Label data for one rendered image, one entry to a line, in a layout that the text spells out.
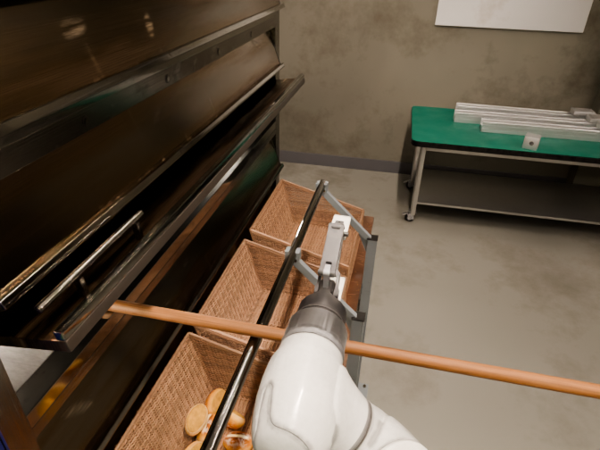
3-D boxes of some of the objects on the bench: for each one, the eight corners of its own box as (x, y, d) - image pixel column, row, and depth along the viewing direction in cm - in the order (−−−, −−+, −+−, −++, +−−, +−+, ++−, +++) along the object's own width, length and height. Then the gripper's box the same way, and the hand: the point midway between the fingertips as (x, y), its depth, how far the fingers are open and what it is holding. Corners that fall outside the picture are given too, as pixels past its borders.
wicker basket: (248, 278, 226) (246, 229, 212) (279, 220, 273) (279, 177, 258) (348, 295, 217) (353, 245, 202) (362, 232, 264) (368, 187, 249)
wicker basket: (104, 549, 125) (82, 492, 110) (194, 383, 172) (186, 328, 157) (280, 603, 116) (280, 547, 101) (324, 412, 163) (329, 356, 148)
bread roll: (255, 437, 152) (254, 427, 149) (251, 457, 147) (251, 446, 144) (225, 435, 153) (224, 424, 150) (220, 454, 147) (219, 443, 144)
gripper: (295, 254, 64) (323, 186, 81) (292, 379, 77) (317, 296, 94) (350, 262, 62) (366, 191, 80) (337, 388, 75) (354, 303, 93)
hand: (338, 252), depth 86 cm, fingers open, 13 cm apart
